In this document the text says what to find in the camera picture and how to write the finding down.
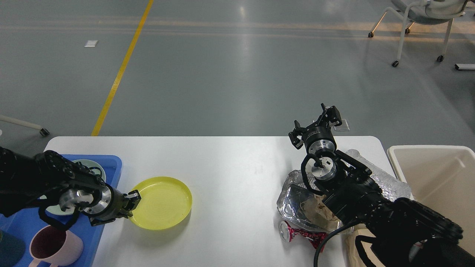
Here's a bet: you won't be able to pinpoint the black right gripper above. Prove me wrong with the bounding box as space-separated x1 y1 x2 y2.
289 103 343 154

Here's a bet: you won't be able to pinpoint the white office chair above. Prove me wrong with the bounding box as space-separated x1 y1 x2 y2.
368 0 468 67

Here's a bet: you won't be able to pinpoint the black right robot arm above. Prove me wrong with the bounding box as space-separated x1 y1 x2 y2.
288 103 474 267

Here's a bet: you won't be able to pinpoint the crushed red can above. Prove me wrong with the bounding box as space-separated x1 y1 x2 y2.
278 220 328 250

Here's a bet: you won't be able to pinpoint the yellow plastic plate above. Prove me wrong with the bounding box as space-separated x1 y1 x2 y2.
130 177 192 231

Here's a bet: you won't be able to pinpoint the brown paper bag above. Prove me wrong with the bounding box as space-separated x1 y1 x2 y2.
345 224 384 267

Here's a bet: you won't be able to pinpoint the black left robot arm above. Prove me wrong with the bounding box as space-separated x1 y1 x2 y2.
0 148 141 231

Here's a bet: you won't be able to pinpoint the floor outlet plate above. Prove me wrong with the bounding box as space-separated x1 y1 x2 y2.
333 119 351 132

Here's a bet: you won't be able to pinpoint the white caster leg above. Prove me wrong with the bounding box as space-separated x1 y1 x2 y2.
0 115 50 137

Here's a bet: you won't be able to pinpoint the pale green plate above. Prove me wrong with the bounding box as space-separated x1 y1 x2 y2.
46 159 107 216

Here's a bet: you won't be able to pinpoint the blue plastic tray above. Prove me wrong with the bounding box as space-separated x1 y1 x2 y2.
1 154 122 267

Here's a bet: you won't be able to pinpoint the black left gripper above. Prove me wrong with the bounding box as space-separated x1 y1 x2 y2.
82 185 141 227

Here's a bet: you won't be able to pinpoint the crumpled silver foil wrapper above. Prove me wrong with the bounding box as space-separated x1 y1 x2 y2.
276 169 343 232

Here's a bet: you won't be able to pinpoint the pink mug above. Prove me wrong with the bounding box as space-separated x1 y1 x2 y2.
28 226 84 267

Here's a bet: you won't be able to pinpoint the beige plastic bin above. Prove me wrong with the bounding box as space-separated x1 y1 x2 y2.
387 145 475 254

